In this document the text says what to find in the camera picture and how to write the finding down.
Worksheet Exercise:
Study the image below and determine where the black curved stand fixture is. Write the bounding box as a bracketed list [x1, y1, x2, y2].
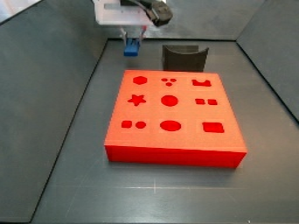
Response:
[163, 45, 210, 72]

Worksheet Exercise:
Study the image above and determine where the blue slotted square-circle block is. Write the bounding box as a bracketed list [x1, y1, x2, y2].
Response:
[124, 38, 140, 57]

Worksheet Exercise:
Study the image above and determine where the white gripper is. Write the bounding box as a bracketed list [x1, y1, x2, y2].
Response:
[92, 0, 153, 46]

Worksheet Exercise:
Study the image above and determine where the red shape-sorting fixture block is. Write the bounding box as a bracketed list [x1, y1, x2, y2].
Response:
[104, 70, 248, 168]

